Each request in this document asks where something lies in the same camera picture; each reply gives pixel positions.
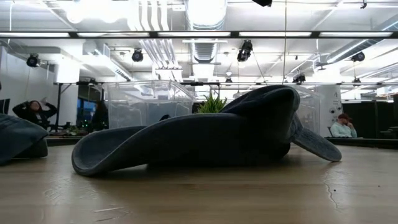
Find blue denim cap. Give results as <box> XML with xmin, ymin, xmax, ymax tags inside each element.
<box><xmin>71</xmin><ymin>84</ymin><xmax>343</xmax><ymax>177</ymax></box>
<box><xmin>0</xmin><ymin>113</ymin><xmax>50</xmax><ymax>166</ymax></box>

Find thin black vertical rod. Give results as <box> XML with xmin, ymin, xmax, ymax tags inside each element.
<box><xmin>283</xmin><ymin>0</ymin><xmax>288</xmax><ymax>85</ymax></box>

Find black LED light bar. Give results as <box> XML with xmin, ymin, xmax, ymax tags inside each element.
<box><xmin>0</xmin><ymin>30</ymin><xmax>398</xmax><ymax>39</ymax></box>

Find small green potted plant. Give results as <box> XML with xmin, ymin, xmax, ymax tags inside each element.
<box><xmin>196</xmin><ymin>93</ymin><xmax>228</xmax><ymax>114</ymax></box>

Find person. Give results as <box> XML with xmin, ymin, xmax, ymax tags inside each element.
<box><xmin>12</xmin><ymin>98</ymin><xmax>58</xmax><ymax>130</ymax></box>
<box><xmin>329</xmin><ymin>113</ymin><xmax>358</xmax><ymax>139</ymax></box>

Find blue lit monitor screen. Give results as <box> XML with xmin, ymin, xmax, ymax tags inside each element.
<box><xmin>76</xmin><ymin>98</ymin><xmax>97</xmax><ymax>125</ymax></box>

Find black metal stand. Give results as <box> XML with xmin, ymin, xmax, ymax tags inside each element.
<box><xmin>53</xmin><ymin>81</ymin><xmax>106</xmax><ymax>133</ymax></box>

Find black office chair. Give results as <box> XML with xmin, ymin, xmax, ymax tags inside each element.
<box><xmin>0</xmin><ymin>98</ymin><xmax>11</xmax><ymax>115</ymax></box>

